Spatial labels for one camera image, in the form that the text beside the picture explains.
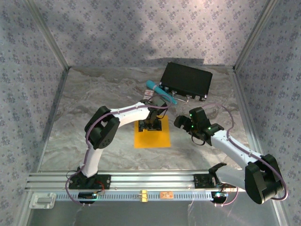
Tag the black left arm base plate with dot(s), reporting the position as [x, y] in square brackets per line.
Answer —
[104, 181]

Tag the yellow connector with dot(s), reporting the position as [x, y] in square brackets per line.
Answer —
[143, 196]

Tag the aluminium mounting rail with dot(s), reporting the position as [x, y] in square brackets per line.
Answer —
[152, 181]

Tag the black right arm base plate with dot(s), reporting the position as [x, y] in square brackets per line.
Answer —
[202, 181]

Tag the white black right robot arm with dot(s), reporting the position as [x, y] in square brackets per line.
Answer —
[235, 148]

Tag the aluminium frame post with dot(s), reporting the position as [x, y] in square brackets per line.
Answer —
[52, 38]
[254, 35]

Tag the small circuit board with LED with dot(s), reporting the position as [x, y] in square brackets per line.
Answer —
[219, 195]
[85, 195]

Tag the white plastic bracket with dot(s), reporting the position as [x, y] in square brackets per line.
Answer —
[42, 200]

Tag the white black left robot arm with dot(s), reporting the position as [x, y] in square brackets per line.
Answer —
[131, 115]

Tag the aluminium side rail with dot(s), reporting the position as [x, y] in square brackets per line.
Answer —
[243, 106]
[52, 117]

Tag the small red white packet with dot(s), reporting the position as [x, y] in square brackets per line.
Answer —
[148, 93]

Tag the orange paper sheet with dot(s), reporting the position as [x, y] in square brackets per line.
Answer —
[152, 139]

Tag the orange label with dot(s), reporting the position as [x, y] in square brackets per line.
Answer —
[167, 195]

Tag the teal pen-shaped wand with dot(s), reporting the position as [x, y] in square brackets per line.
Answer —
[162, 92]

